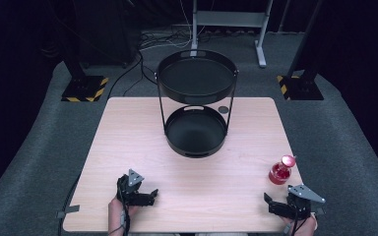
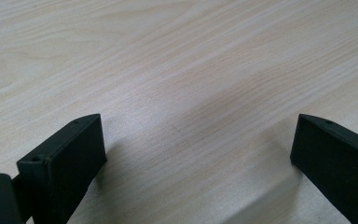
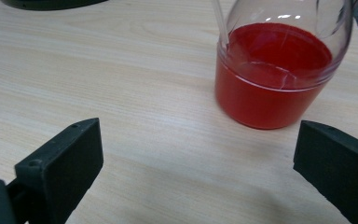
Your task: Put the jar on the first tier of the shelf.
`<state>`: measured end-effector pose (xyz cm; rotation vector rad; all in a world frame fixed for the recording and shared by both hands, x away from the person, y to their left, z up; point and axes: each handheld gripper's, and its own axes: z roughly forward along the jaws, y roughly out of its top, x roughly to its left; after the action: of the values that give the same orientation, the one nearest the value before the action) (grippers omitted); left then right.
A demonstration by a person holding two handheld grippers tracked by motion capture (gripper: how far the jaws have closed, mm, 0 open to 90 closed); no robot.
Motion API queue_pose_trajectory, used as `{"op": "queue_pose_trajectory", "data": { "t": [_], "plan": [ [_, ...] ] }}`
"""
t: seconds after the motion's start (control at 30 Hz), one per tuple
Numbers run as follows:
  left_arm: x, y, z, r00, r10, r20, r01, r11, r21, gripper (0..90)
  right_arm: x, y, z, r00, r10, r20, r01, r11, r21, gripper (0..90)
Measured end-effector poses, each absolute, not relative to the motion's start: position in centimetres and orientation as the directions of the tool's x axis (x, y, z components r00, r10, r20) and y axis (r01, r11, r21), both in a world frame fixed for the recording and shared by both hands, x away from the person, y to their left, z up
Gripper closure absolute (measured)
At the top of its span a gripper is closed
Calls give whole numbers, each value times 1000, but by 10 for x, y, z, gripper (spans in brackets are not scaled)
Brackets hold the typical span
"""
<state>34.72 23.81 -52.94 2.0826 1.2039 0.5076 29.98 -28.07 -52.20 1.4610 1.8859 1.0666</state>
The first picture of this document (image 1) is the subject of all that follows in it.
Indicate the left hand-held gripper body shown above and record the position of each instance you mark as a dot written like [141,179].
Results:
[128,191]

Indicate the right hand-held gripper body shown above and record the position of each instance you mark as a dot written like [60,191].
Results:
[300,201]

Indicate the red plastic bottle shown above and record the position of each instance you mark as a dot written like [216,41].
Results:
[280,172]

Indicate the black two-tier round rack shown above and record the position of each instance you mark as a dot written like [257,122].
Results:
[196,108]

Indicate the person's right hand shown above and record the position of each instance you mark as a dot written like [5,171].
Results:
[305,226]

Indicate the person's left hand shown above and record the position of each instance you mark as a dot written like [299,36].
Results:
[116,214]

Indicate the dark round table grommet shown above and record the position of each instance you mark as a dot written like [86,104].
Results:
[223,109]

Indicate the black stand with striped base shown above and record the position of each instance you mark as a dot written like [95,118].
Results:
[85,88]
[300,87]

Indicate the black cabinet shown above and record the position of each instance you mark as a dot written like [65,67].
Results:
[108,32]

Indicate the grey bracket on table edge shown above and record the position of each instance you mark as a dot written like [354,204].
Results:
[67,211]

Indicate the grey metal stand frame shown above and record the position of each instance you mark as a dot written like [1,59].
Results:
[233,19]

